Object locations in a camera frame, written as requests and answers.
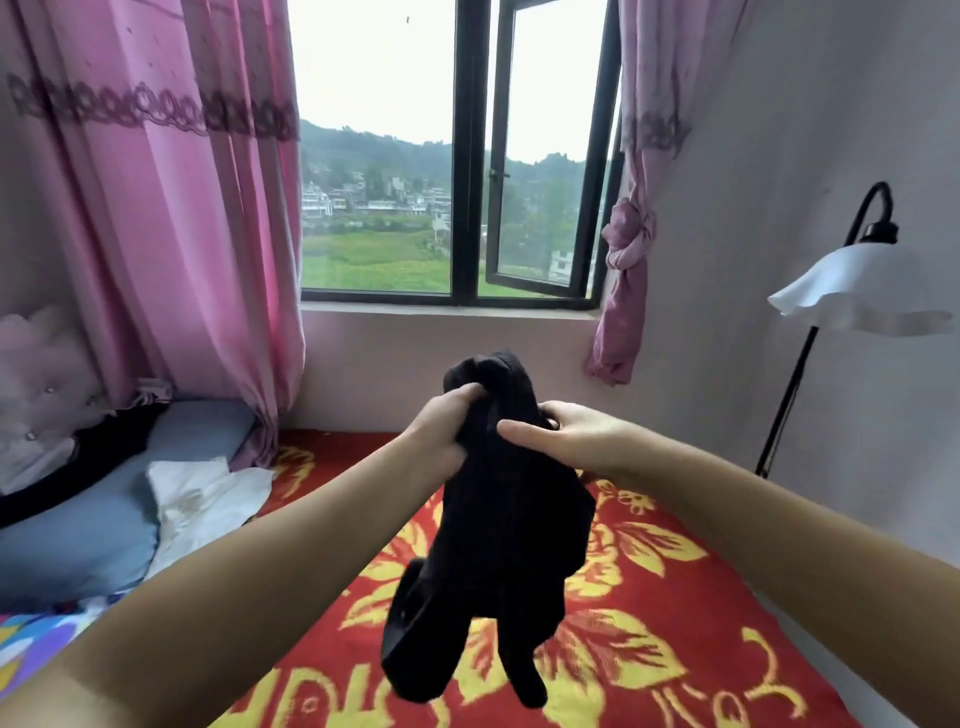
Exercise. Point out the person's right hand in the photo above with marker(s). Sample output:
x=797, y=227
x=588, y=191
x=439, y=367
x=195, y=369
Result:
x=578, y=438

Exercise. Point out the person's left hand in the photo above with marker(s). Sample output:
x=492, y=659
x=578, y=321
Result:
x=443, y=428

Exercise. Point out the person's right forearm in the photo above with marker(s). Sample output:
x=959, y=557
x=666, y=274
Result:
x=825, y=570

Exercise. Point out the person's left forearm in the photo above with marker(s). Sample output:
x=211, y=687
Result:
x=210, y=615

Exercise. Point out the white t-shirt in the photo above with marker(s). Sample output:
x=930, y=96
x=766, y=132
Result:
x=203, y=503

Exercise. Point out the red and yellow blanket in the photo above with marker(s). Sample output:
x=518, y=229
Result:
x=675, y=630

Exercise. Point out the narrow pink curtain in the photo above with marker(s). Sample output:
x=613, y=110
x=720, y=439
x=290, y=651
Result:
x=645, y=195

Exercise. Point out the dark framed window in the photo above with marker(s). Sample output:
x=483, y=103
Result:
x=375, y=165

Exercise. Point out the black floor lamp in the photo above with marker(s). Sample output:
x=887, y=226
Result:
x=855, y=285

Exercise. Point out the wide pink curtain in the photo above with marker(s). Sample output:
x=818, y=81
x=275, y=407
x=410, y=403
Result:
x=180, y=180

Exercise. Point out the pale blue pillow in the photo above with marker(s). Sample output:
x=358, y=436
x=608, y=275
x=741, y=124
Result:
x=90, y=525

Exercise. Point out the black garment on pillow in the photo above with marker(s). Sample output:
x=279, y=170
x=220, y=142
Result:
x=75, y=465

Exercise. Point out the blue patterned pillow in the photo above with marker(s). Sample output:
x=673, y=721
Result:
x=30, y=645

